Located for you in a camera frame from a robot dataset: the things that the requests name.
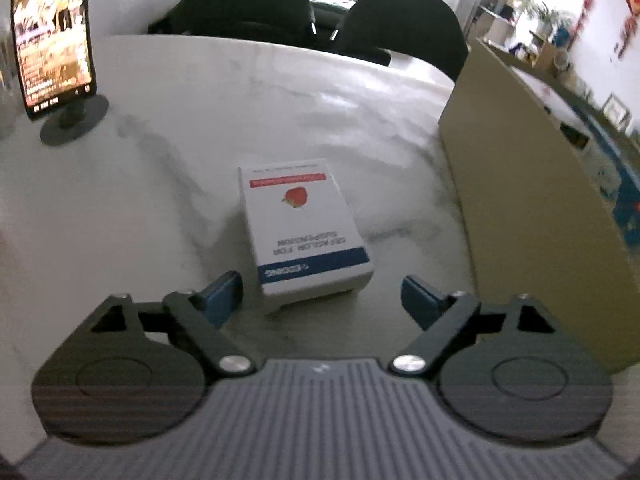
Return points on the dark green chair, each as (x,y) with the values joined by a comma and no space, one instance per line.
(240,0)
(405,30)

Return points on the beige cardboard box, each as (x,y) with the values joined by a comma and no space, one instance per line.
(525,220)

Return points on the round black phone stand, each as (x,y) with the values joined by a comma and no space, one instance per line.
(75,122)

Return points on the white marble desktop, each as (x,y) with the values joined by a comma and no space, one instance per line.
(175,185)

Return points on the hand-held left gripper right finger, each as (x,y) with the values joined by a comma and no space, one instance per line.
(422,302)

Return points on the black smartphone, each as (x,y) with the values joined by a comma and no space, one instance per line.
(52,35)

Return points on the potted green plant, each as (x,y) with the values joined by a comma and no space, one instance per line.
(547,10)

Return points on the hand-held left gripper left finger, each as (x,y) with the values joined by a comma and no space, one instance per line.
(225,297)

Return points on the white strawberry medicine box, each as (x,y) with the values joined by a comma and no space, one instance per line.
(300,225)

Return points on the small framed picture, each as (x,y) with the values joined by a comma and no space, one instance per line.
(616,110)

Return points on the red knot wall ornament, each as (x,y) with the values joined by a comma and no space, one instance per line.
(631,5)

